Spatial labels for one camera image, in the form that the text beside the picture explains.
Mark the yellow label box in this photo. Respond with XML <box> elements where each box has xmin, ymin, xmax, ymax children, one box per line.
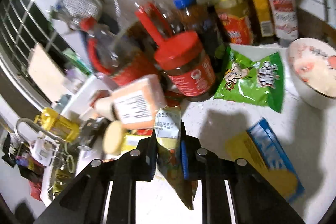
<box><xmin>244</xmin><ymin>0</ymin><xmax>273</xmax><ymax>37</ymax></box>

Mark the white printed bowl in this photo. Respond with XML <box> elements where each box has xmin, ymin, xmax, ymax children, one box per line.
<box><xmin>287</xmin><ymin>37</ymin><xmax>336</xmax><ymax>109</ymax></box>

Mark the orange box with white label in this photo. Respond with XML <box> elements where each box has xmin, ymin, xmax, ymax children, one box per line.
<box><xmin>111</xmin><ymin>74</ymin><xmax>168</xmax><ymax>130</ymax></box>

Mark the clear bottle with red cap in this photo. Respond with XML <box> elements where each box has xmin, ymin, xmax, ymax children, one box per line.
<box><xmin>79</xmin><ymin>17</ymin><xmax>119</xmax><ymax>75</ymax></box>

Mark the yellow green snack packet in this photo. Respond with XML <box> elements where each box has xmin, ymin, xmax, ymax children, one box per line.
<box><xmin>154</xmin><ymin>106</ymin><xmax>200</xmax><ymax>210</ymax></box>

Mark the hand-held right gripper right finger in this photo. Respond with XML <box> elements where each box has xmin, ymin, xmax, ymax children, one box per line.
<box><xmin>180</xmin><ymin>122</ymin><xmax>306</xmax><ymax>224</ymax></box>

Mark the white and red box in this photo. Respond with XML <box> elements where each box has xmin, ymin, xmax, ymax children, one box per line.
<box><xmin>264</xmin><ymin>0</ymin><xmax>300</xmax><ymax>41</ymax></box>

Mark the oil bottle with red label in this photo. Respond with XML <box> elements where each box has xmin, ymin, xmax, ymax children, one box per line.
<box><xmin>215</xmin><ymin>0</ymin><xmax>254</xmax><ymax>45</ymax></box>

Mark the blue and yellow packet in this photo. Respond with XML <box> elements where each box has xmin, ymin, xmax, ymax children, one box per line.
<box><xmin>225</xmin><ymin>118</ymin><xmax>305</xmax><ymax>204</ymax></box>

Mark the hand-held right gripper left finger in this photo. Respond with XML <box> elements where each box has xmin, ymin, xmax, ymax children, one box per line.
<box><xmin>34</xmin><ymin>132</ymin><xmax>158</xmax><ymax>224</ymax></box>

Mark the dark bottle with red handle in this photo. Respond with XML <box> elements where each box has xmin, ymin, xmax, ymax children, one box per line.
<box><xmin>134</xmin><ymin>2</ymin><xmax>184</xmax><ymax>46</ymax></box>

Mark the blue cap sauce jar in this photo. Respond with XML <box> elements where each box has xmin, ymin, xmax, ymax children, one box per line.
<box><xmin>173</xmin><ymin>0</ymin><xmax>226</xmax><ymax>67</ymax></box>

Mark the pale cutting board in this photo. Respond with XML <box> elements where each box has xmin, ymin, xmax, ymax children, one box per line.
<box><xmin>27</xmin><ymin>43</ymin><xmax>69</xmax><ymax>103</ymax></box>

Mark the cream round lid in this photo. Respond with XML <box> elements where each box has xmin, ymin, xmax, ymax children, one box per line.
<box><xmin>103</xmin><ymin>120</ymin><xmax>124</xmax><ymax>155</ymax></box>

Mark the yellow handled package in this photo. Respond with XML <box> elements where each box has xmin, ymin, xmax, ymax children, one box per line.
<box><xmin>34</xmin><ymin>107</ymin><xmax>81</xmax><ymax>144</ymax></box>

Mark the cream squeeze bottle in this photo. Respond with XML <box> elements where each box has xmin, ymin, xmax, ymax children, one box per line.
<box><xmin>90</xmin><ymin>96</ymin><xmax>116</xmax><ymax>120</ymax></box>

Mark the red lid sauce jar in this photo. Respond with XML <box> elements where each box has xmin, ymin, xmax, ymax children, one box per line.
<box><xmin>154</xmin><ymin>31</ymin><xmax>217</xmax><ymax>103</ymax></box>

